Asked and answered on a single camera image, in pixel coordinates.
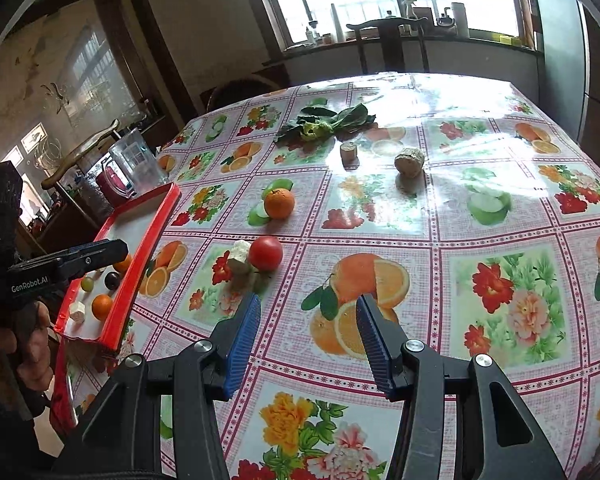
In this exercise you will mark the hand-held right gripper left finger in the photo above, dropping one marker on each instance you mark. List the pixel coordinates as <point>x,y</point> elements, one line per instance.
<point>242,345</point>

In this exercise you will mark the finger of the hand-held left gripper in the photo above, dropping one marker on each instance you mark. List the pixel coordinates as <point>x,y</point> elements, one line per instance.
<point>95,255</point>

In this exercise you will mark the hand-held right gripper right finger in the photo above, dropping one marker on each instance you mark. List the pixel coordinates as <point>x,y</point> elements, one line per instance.
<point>375,345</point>

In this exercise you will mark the dark purple plum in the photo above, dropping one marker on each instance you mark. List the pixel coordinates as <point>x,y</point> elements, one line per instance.
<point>112,280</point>

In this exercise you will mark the orange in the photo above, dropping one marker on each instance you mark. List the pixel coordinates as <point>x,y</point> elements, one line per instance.
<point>124,266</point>
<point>279,202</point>
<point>102,306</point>

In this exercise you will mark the red tray with white inside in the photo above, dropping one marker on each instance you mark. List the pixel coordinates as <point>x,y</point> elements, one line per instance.
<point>125,220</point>

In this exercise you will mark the white rectangular block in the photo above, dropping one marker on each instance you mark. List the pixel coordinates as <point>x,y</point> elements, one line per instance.
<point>77,311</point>

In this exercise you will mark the white hexagonal block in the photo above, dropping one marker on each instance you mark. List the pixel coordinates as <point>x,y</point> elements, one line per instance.
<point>239,257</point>

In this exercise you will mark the large red tomato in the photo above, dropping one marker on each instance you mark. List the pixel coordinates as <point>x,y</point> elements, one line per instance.
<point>265,252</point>

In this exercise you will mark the round tan block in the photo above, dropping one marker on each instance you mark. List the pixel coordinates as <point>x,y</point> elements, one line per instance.
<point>410,162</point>

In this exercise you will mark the small beige cylinder block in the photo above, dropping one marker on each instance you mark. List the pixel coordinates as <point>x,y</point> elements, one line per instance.
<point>349,152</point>

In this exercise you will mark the person's left forearm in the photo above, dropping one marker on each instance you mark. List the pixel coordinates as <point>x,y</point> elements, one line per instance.
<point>0,410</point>

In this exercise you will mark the person's left hand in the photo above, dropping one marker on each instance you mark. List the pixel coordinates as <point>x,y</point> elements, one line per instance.
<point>32,350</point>

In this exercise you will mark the dark wooden sideboard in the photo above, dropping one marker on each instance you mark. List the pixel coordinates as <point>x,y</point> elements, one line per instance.
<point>55,220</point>

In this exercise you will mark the clear glass mug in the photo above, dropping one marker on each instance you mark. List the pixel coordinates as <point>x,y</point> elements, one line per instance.
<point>140,165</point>

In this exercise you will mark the dark round-back chair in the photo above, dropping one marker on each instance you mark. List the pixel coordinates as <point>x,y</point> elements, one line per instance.
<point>240,92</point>

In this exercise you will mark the green leafy vegetable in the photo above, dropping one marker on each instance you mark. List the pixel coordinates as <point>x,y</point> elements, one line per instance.
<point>340,120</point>

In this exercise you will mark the dark high-back wooden chair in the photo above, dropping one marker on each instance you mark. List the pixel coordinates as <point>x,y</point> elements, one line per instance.
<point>390,45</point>

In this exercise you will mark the metal kettle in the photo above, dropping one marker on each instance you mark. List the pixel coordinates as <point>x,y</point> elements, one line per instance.
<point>445,20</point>

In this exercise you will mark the white paper roll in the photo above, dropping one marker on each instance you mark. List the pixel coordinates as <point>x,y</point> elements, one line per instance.
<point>460,20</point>

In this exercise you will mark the spray bottle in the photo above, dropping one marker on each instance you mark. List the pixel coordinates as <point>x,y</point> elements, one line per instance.
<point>409,10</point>

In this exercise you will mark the silver refrigerator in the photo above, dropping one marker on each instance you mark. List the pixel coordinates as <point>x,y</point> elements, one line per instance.
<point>560,60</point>

